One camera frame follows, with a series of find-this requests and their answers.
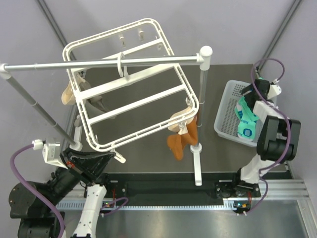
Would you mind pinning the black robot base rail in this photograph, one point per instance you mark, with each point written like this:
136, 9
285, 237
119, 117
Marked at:
176, 189

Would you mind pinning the dark grey table mat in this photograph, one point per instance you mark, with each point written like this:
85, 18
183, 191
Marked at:
151, 154

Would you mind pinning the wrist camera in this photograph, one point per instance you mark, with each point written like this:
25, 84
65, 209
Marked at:
50, 148
274, 91

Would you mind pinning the white perforated plastic basket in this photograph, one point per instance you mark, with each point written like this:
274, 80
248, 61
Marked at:
226, 121

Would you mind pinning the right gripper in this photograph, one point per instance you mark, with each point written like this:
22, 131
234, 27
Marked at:
247, 89

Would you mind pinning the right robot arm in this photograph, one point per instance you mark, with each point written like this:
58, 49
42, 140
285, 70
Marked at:
278, 139

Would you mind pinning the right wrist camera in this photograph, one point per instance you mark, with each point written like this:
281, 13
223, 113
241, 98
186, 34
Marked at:
274, 91

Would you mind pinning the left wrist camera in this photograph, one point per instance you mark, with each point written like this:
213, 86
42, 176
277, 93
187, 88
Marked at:
50, 148

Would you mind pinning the white square clip hanger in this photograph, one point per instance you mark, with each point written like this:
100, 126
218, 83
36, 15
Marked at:
159, 47

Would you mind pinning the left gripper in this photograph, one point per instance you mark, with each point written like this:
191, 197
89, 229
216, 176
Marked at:
85, 164

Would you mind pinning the silver white drying rack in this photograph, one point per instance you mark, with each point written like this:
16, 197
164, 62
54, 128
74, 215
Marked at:
130, 71

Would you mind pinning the grey sock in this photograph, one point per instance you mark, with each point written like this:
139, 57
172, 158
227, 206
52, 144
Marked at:
94, 106

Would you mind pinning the orange brown sock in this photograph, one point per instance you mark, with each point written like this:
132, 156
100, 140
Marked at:
185, 133

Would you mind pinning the beige sock left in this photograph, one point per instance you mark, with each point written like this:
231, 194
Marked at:
67, 96

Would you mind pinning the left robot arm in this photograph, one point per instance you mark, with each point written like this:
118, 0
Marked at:
35, 203

